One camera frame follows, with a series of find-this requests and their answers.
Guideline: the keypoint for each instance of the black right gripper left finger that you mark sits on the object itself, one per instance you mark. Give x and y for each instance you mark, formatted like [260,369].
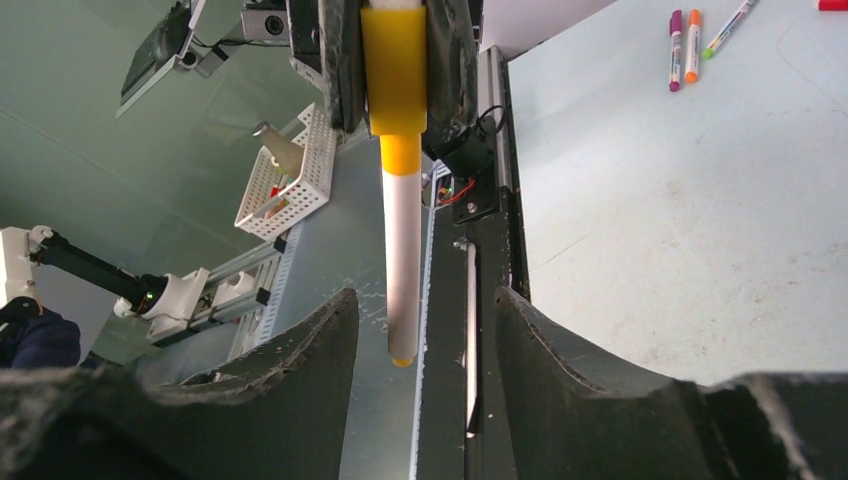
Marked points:
[276,412]

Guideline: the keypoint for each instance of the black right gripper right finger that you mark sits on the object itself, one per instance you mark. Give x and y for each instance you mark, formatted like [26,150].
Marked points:
[577,411]

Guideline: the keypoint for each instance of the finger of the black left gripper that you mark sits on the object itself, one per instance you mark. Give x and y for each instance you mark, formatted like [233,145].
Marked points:
[342,62]
[451,75]

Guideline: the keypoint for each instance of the yellow marker cap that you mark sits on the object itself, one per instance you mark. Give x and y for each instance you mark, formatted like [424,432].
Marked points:
[395,53]

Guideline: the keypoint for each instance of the white perforated basket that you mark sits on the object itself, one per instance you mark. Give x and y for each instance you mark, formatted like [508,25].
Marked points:
[273,200]

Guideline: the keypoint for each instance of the purple cap marker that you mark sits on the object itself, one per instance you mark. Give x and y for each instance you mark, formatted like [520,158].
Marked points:
[675,62]

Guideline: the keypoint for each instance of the orange cap marker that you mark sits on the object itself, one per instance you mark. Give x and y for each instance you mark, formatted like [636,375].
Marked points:
[691,69]

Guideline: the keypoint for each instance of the light green cap marker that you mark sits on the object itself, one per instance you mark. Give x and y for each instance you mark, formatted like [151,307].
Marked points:
[728,28]

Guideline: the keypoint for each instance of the red cap white marker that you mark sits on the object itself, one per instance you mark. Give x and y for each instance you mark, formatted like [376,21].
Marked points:
[832,5]

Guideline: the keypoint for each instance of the grey cable duct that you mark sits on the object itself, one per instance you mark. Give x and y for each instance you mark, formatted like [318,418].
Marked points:
[268,319]

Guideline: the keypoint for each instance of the overhead camera mount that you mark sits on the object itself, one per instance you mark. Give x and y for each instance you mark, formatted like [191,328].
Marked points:
[173,46]

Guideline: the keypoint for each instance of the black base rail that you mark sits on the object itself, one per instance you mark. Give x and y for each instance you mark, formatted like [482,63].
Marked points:
[475,252]

